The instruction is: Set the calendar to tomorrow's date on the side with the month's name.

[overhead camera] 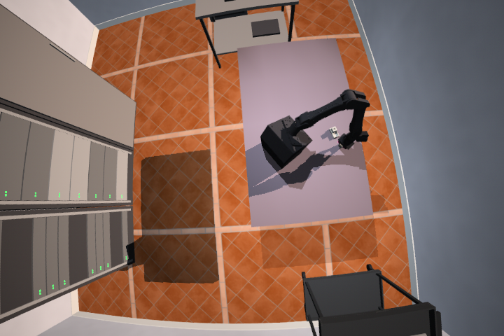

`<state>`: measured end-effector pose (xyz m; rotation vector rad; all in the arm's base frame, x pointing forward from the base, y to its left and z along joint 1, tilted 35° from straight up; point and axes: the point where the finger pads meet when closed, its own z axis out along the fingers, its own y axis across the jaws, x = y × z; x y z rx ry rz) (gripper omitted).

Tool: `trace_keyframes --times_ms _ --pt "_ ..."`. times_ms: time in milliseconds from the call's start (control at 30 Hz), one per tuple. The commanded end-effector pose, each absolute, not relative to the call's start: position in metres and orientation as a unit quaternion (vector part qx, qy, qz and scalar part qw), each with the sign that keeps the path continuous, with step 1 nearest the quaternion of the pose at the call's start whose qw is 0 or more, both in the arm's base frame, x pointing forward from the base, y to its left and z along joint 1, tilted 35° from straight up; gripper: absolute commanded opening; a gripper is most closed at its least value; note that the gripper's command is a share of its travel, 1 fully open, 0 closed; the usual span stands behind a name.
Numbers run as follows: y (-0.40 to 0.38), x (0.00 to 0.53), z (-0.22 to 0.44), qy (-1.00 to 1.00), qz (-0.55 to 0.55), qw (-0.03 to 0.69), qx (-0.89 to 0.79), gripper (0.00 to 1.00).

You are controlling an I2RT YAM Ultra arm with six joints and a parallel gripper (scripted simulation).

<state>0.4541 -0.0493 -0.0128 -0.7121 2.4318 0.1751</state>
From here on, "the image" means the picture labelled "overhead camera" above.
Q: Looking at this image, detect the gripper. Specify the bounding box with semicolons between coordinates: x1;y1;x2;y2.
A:
338;134;354;150

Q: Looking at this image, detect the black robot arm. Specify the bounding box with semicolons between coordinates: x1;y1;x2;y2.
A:
282;89;370;146

